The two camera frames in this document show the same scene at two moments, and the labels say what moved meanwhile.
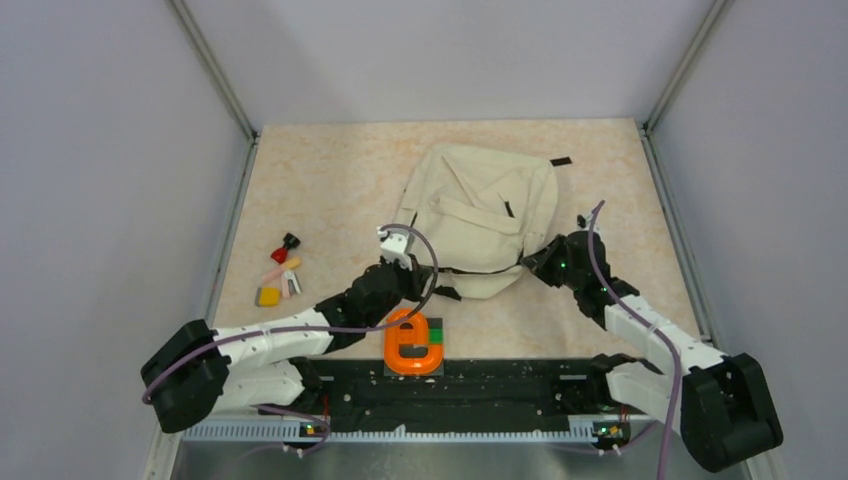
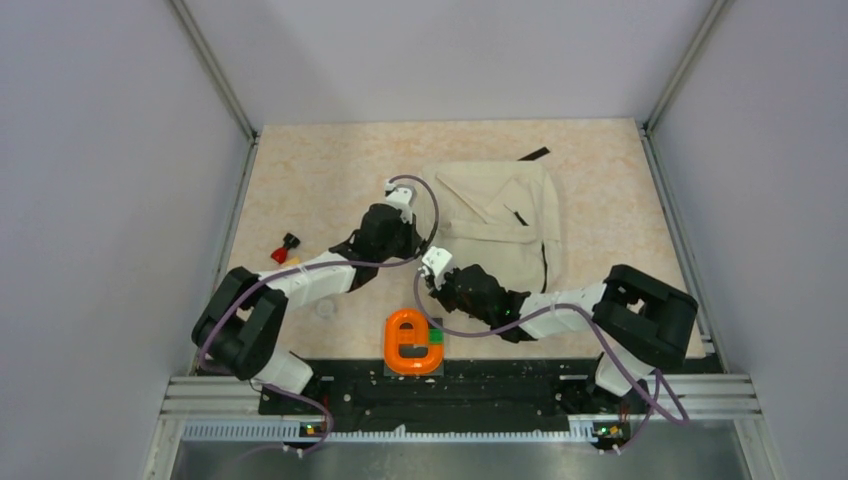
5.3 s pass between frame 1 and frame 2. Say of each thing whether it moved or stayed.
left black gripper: moved
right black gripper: moved
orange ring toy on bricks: stayed
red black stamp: stayed
